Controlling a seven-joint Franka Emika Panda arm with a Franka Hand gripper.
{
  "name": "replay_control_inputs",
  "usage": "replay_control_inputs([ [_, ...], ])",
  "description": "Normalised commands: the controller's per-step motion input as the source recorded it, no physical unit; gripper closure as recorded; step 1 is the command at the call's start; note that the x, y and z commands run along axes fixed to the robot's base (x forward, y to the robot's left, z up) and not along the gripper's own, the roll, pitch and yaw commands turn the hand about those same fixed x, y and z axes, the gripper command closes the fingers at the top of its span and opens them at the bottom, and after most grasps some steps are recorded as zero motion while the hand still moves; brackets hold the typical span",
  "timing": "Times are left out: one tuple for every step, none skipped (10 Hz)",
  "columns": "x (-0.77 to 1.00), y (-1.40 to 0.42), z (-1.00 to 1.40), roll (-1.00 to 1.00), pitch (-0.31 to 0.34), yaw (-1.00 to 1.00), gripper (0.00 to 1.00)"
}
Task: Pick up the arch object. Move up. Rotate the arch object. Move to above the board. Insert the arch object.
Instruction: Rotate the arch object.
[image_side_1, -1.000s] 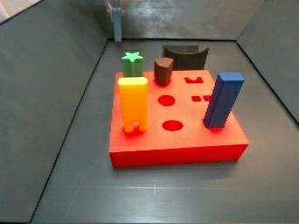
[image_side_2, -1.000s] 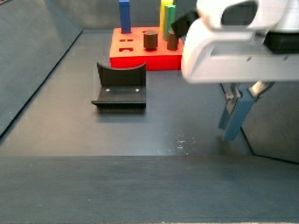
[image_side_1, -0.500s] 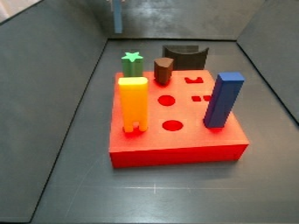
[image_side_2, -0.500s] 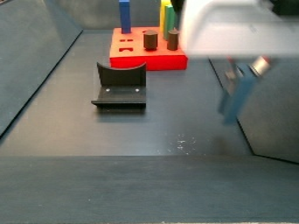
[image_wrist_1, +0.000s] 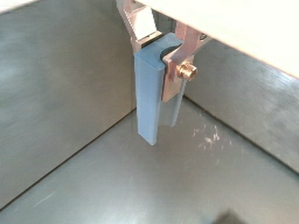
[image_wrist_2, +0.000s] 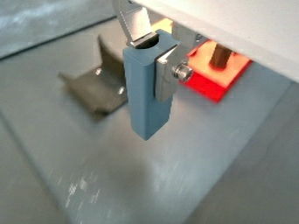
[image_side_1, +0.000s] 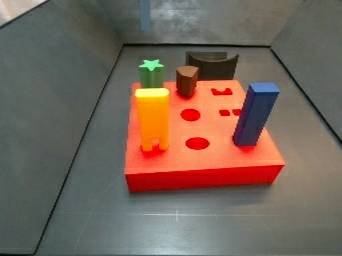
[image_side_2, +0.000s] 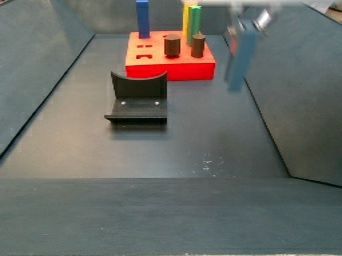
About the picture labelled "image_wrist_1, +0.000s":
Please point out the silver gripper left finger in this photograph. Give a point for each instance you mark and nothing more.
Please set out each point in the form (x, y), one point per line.
(139, 21)

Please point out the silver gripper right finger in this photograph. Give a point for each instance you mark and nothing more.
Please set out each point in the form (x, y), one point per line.
(179, 67)

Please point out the light blue arch block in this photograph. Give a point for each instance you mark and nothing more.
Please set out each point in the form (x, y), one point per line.
(152, 111)

